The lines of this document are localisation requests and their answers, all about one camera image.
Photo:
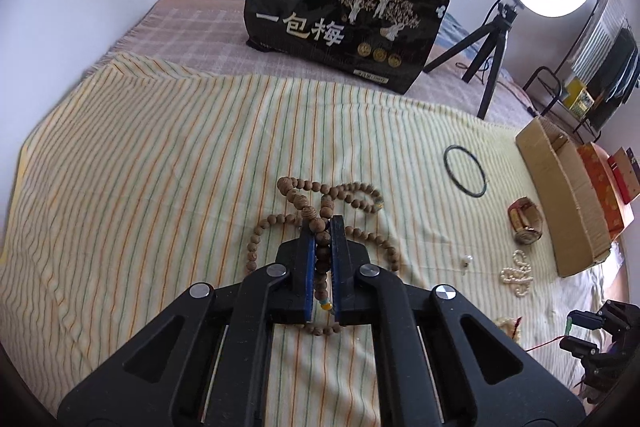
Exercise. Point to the single pearl earring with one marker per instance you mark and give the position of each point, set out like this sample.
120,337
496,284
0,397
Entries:
466,261

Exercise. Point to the black tripod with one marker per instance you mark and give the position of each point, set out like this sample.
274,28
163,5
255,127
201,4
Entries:
493,36

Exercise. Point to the cardboard tray box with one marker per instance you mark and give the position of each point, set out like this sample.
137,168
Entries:
569,202

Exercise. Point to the yellow striped cloth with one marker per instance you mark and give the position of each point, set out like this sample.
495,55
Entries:
150,176

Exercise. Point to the red white box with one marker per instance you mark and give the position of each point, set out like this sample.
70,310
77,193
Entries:
625,167

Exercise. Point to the black bangle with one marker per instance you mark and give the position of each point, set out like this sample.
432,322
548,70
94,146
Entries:
465,171

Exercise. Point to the pink checked bed sheet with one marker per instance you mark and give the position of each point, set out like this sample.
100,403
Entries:
210,36

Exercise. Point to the black clothes rack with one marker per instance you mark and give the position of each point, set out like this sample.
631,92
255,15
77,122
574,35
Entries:
605,56

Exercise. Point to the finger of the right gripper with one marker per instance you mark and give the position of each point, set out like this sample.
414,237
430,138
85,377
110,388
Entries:
578,347
585,319

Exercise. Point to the black snack bag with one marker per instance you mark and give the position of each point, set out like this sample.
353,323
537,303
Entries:
382,41

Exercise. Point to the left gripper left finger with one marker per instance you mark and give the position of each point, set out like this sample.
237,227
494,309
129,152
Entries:
292,296

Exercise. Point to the yellow box on rack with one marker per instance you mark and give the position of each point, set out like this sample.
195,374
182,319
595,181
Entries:
577,99

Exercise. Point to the gold brown wrist watch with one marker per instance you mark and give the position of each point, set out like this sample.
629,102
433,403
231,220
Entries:
526,221

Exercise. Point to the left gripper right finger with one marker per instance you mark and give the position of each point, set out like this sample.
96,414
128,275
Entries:
349,305

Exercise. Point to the red cord jade pendant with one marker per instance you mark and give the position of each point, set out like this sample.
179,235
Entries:
513,329

